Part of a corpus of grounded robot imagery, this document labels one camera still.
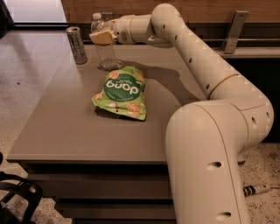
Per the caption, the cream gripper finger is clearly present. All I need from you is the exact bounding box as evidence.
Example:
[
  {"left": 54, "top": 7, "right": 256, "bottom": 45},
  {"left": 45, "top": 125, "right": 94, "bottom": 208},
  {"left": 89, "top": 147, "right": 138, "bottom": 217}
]
[
  {"left": 103, "top": 19, "right": 116, "bottom": 31},
  {"left": 89, "top": 30, "right": 117, "bottom": 45}
]

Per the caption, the clear plastic water bottle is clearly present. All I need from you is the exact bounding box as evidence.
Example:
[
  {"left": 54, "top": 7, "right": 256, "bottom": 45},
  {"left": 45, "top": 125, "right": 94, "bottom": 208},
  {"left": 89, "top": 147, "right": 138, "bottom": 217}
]
[{"left": 91, "top": 12, "right": 122, "bottom": 71}]

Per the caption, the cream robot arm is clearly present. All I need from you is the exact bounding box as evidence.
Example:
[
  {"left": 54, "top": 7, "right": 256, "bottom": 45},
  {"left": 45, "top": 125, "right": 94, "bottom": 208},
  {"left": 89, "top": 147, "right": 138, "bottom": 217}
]
[{"left": 90, "top": 3, "right": 274, "bottom": 224}]

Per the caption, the silver redbull can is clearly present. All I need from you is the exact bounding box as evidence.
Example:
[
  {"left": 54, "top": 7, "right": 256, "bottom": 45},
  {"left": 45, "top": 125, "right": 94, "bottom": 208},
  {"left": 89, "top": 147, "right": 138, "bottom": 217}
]
[{"left": 66, "top": 26, "right": 88, "bottom": 65}]

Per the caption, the green snack bag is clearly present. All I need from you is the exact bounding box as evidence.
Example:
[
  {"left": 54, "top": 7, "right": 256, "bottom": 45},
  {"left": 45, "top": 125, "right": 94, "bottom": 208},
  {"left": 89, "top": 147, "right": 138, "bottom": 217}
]
[{"left": 92, "top": 66, "right": 147, "bottom": 121}]

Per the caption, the grey drawer cabinet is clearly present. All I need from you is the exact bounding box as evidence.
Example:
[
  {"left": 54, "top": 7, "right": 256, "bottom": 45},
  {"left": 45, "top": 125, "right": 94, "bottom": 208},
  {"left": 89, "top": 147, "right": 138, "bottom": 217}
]
[{"left": 9, "top": 45, "right": 206, "bottom": 224}]

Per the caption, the black chair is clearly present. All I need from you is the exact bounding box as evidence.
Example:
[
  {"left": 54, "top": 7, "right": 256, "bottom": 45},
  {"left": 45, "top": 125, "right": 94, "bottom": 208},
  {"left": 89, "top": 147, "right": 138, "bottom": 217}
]
[{"left": 0, "top": 151, "right": 44, "bottom": 224}]

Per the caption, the white power strip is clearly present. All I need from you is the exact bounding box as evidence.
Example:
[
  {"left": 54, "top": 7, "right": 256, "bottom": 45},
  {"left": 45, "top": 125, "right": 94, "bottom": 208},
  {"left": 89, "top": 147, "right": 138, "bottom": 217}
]
[{"left": 243, "top": 184, "right": 270, "bottom": 197}]

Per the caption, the right metal wall bracket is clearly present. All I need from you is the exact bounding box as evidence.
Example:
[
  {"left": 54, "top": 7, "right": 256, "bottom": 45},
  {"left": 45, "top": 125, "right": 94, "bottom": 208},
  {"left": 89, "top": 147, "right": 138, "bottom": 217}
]
[{"left": 221, "top": 10, "right": 249, "bottom": 54}]

